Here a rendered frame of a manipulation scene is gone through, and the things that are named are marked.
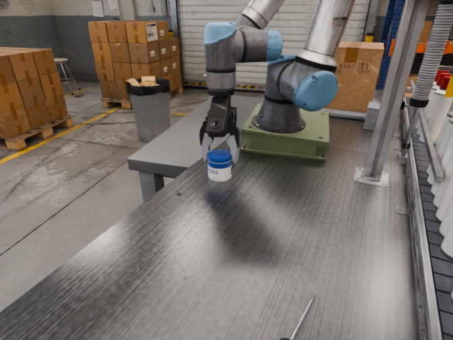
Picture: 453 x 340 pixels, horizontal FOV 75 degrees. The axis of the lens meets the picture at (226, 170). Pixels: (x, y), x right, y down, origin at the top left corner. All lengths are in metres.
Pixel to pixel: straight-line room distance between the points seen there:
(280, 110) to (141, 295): 0.69
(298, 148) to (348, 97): 0.56
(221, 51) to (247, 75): 4.66
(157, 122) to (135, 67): 1.38
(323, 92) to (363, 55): 0.61
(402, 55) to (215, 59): 0.44
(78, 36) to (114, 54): 2.58
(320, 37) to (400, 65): 0.20
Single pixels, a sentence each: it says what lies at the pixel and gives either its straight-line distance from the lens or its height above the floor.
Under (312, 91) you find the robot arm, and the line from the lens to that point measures 0.84.
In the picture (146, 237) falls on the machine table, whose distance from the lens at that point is 0.66.
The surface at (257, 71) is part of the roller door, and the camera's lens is 5.35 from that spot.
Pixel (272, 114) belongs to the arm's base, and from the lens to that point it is 1.00.
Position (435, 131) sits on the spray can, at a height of 0.93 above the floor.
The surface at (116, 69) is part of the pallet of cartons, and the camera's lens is 4.59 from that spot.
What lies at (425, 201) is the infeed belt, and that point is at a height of 0.88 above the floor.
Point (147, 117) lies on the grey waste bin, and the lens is 3.19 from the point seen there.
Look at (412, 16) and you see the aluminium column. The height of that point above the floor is 1.24.
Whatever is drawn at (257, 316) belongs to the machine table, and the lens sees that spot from 0.52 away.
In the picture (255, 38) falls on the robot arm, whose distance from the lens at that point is 0.77.
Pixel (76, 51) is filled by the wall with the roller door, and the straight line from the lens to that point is 7.17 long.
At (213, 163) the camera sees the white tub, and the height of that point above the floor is 0.89.
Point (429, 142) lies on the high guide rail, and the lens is 0.91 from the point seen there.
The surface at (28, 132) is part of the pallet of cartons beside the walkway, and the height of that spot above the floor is 0.14.
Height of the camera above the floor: 1.25
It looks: 28 degrees down
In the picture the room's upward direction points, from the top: straight up
